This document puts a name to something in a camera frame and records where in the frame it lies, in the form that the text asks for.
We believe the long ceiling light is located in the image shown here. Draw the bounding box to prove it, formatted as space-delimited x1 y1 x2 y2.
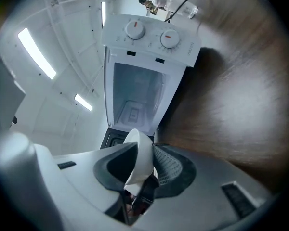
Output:
17 27 57 80

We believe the white microwave dial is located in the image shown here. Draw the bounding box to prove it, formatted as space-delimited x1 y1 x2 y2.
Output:
159 29 181 49
125 20 146 41

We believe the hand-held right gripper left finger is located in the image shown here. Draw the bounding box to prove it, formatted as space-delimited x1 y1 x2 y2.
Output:
93 141 138 192

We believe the white microwave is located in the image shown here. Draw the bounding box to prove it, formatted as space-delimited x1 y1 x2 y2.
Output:
100 13 202 150

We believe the white plastic box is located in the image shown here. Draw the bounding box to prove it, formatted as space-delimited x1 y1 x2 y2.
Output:
168 0 191 12

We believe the white ceramic bowl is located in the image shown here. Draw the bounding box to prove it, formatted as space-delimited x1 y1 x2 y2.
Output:
123 128 156 196

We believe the clear glass jar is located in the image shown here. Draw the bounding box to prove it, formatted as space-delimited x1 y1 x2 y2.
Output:
182 4 199 19

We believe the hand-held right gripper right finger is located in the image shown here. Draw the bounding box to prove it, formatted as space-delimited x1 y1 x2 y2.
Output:
152 142 197 200

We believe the narrow ceiling light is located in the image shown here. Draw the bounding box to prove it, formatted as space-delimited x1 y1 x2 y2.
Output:
101 1 106 29

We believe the short ceiling light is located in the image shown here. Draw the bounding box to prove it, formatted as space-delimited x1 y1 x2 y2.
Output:
74 93 93 112

